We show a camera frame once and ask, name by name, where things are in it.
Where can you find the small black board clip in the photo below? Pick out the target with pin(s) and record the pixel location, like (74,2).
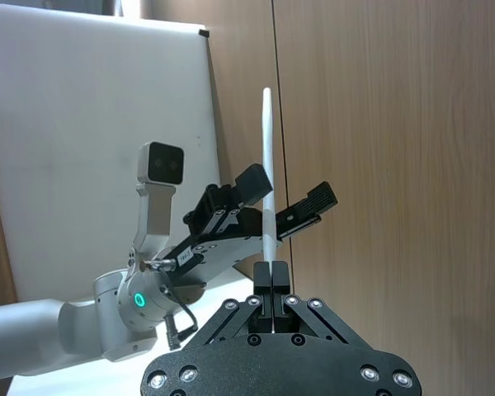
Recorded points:
(204,32)

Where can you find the thin white plastic stick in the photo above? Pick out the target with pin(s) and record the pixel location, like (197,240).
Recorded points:
(268,165)

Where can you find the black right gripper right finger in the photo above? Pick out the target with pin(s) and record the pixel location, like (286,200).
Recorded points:
(280,288)

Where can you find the white board panel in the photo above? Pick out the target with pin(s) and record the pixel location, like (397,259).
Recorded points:
(86,103)

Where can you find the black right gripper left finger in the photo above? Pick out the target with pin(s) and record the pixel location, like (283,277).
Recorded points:
(262,288)

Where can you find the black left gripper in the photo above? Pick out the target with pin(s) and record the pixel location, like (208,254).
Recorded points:
(227,251)

